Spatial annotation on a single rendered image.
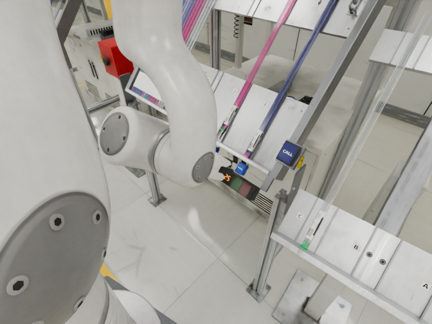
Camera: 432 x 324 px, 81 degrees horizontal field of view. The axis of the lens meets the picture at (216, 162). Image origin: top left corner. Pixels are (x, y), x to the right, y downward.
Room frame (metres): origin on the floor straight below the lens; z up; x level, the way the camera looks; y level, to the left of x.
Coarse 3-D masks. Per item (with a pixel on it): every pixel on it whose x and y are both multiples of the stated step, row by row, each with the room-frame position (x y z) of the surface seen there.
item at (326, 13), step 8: (336, 0) 0.74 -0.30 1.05; (328, 8) 0.72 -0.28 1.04; (320, 24) 0.70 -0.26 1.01; (312, 32) 0.70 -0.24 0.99; (312, 40) 0.68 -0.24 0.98; (304, 48) 0.68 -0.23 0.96; (304, 56) 0.66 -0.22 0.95; (296, 64) 0.65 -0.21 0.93; (296, 72) 0.64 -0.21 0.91; (288, 80) 0.63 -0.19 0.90; (288, 88) 0.62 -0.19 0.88; (280, 96) 0.60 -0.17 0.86; (272, 104) 0.60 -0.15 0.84; (272, 112) 0.58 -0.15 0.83; (264, 120) 0.57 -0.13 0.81; (264, 128) 0.56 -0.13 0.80; (248, 152) 0.52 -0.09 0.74
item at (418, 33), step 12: (420, 24) 0.53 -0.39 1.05; (420, 36) 0.52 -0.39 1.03; (408, 48) 0.50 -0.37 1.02; (408, 60) 0.49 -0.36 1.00; (396, 72) 0.47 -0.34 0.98; (384, 96) 0.44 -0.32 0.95; (372, 120) 0.41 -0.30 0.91; (360, 144) 0.38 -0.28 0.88; (348, 156) 0.37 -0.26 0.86; (348, 168) 0.35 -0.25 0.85; (336, 180) 0.34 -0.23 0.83; (336, 192) 0.32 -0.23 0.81; (324, 204) 0.31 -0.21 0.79
